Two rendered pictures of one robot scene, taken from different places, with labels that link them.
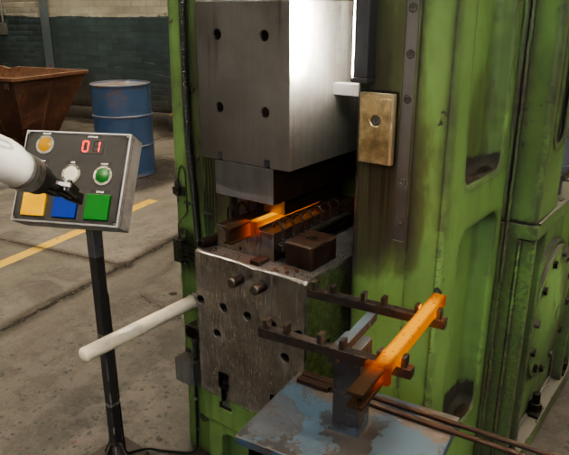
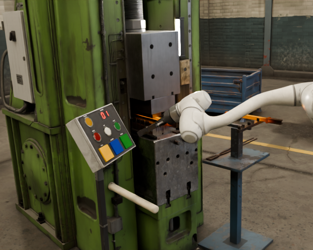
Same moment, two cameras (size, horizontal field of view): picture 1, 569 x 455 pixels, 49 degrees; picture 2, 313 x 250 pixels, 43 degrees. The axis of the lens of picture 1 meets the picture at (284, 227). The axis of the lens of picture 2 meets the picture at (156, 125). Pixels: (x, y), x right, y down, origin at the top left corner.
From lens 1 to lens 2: 2.71 m
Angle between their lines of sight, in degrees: 72
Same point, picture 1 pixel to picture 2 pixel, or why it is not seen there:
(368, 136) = (183, 75)
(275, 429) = (237, 164)
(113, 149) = (112, 112)
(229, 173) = (157, 103)
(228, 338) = (170, 172)
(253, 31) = (166, 43)
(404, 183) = (191, 88)
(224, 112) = (155, 78)
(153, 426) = not seen: outside the picture
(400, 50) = (187, 44)
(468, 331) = not seen: hidden behind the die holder
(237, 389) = (173, 192)
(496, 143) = not seen: hidden behind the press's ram
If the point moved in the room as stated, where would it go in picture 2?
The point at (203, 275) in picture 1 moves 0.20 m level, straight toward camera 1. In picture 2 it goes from (159, 151) to (191, 151)
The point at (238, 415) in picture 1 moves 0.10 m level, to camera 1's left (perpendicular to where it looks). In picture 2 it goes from (174, 204) to (171, 212)
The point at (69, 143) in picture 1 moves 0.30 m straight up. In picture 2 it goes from (96, 116) to (91, 58)
